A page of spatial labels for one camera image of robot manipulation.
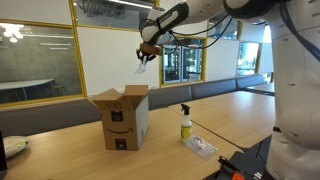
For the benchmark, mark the open brown cardboard shipping box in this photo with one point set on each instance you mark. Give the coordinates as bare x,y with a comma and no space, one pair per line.
121,133

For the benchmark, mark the dark wooden stool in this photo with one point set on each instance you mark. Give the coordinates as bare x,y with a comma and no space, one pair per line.
59,87

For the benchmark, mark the white yellow-label spray bottle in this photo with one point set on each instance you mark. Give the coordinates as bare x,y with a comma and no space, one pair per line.
186,131

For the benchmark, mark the black orange clamp mount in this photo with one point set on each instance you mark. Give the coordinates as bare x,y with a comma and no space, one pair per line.
230,166

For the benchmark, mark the long white meeting table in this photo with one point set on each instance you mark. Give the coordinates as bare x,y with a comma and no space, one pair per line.
26,83

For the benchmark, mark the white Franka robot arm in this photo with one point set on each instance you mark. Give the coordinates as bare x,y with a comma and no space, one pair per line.
293,100

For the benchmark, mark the grey upholstered bench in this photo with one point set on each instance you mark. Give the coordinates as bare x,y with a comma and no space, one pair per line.
50,116

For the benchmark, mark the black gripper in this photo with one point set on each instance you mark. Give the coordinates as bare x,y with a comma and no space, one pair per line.
148,56

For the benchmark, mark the clear plastic air pillow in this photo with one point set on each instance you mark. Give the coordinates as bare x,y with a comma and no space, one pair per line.
200,146
141,69

